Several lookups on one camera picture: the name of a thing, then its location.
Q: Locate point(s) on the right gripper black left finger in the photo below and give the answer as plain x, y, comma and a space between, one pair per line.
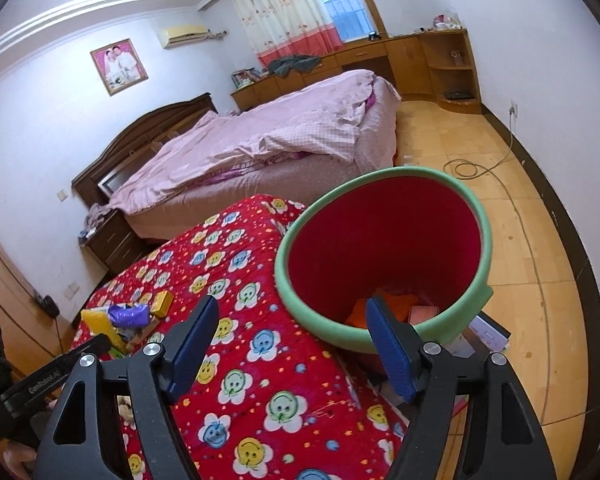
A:
83, 440

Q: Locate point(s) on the person's left hand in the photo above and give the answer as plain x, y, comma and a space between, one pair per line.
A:
17, 458

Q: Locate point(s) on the wooden block toy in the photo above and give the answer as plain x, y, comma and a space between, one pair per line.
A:
142, 335

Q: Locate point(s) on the orange brown small box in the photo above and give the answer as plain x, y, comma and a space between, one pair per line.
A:
420, 314

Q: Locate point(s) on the purple crumpled wrapper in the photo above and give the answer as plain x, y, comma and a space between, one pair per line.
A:
127, 317

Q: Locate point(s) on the yellow small box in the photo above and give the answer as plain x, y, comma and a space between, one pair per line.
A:
161, 304

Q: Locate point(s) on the stack of books under bin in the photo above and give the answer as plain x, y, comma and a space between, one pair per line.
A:
482, 335

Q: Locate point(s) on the red smiley flower blanket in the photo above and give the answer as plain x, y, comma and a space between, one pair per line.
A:
270, 401

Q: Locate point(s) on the black bag on wardrobe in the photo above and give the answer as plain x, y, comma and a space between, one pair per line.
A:
47, 305

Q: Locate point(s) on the dark wood nightstand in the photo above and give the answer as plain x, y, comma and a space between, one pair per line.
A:
115, 244

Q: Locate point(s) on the red bin with green rim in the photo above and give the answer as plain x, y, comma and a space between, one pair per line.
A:
407, 230

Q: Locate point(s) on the clothes pile on nightstand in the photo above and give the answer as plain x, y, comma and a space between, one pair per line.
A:
94, 218

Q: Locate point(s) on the dark wood headboard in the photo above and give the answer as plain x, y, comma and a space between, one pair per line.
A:
145, 136

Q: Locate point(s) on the large bed with pink duvet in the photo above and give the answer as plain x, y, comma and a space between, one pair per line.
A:
297, 147

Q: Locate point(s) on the picture frames on desk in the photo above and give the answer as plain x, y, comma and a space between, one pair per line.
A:
245, 77

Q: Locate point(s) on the long wooden desk cabinet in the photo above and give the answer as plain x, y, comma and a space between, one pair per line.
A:
430, 66

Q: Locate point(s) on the framed wedding photo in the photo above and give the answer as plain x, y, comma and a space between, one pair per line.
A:
118, 66

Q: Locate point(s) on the dark clothes on desk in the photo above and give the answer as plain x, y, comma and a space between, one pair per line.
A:
299, 63

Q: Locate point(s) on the pink bag on shelf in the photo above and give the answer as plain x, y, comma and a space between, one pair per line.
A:
446, 22

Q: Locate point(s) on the floral white red curtain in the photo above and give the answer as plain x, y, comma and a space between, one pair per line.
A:
279, 28

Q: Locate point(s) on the wall power outlet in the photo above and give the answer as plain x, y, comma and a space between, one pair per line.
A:
513, 109

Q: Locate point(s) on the wall air conditioner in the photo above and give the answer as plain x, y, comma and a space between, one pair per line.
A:
176, 36

